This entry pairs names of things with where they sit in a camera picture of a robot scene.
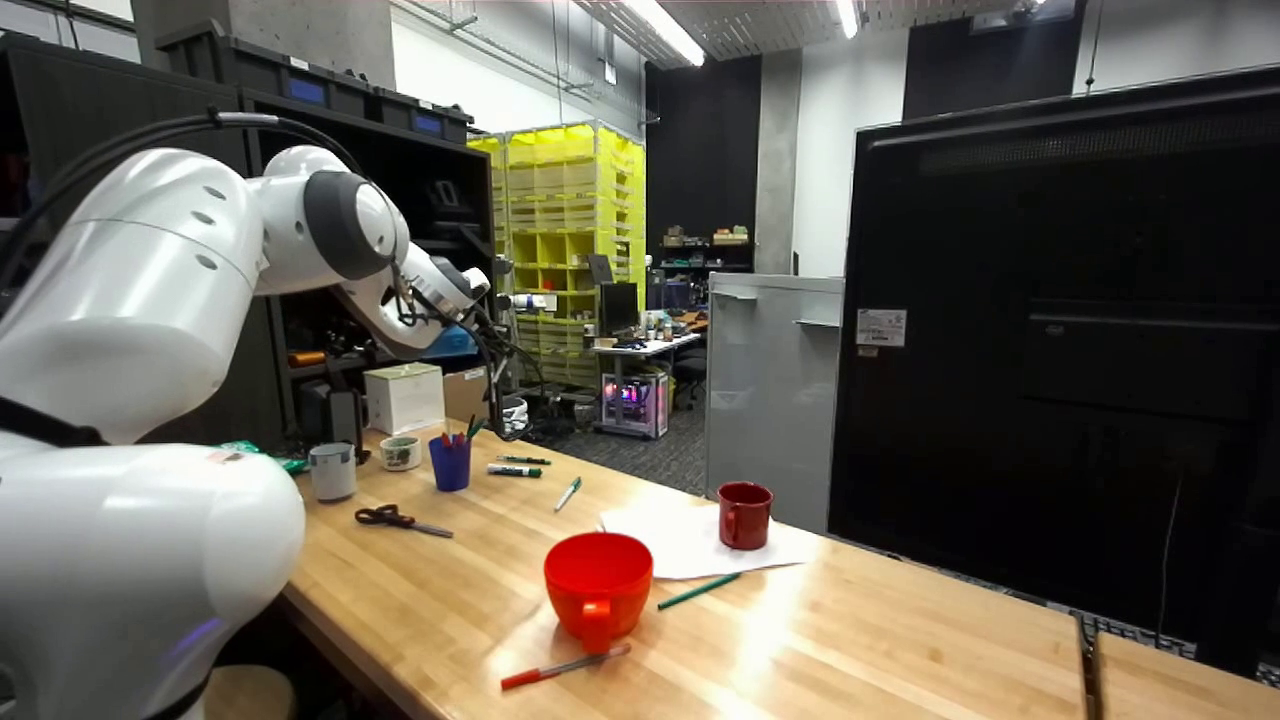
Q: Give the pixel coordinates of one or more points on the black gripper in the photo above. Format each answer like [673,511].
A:
[480,342]

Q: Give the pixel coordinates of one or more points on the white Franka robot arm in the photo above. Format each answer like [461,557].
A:
[133,307]

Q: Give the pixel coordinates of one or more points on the teal green felt pen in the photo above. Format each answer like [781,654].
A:
[471,429]

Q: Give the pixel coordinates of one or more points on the red felt pen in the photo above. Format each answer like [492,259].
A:
[447,438]

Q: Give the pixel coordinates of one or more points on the blue plastic cup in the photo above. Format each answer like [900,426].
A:
[451,468]

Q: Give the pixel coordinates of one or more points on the white pen green cap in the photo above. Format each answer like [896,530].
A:
[568,494]

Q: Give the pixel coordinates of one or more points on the white plastic cup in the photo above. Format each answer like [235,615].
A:
[332,475]

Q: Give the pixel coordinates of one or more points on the large orange-red cup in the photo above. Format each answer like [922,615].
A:
[596,578]

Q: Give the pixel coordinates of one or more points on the slim green pen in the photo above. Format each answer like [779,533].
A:
[698,591]

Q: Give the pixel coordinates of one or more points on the long red pen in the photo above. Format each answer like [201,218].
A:
[531,677]

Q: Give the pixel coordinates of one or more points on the brown cardboard box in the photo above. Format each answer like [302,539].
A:
[466,398]

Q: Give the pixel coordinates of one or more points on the green marker black body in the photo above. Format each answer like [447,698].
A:
[531,461]

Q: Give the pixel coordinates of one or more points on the green marker white body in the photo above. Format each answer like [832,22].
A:
[515,468]

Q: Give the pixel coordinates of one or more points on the white box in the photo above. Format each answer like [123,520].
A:
[402,398]

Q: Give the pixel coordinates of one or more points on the small white pot with greenery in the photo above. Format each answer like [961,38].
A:
[402,455]

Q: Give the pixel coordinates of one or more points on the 3D printer purple light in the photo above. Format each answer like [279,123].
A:
[632,406]

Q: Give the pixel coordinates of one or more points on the black computer monitor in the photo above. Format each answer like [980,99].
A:
[616,307]

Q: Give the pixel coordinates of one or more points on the cluttered background desk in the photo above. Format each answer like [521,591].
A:
[654,346]

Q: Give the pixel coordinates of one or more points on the yellow bin shelf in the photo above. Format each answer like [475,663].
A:
[586,184]

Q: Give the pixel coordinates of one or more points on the white paper sheet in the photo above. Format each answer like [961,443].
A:
[681,539]

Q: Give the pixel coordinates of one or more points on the dark background shelf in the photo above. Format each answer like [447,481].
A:
[701,253]

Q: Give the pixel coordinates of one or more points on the grey partition cabinet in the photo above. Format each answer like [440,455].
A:
[775,402]

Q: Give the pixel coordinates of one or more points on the dark red mug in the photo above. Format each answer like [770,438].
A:
[747,517]

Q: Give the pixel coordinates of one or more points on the white label sticker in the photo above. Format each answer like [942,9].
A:
[882,330]

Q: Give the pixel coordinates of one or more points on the ceiling light strip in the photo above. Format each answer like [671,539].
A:
[660,31]
[844,17]

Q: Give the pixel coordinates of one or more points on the round wooden stool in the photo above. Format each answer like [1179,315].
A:
[244,694]

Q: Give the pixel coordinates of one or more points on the dark shelf unit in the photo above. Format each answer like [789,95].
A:
[80,95]

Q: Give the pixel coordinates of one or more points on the large black panel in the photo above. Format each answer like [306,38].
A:
[1065,374]

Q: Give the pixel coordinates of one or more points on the blue printed gripper mount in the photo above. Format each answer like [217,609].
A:
[454,342]

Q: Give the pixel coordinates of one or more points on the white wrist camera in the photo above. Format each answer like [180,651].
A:
[471,280]

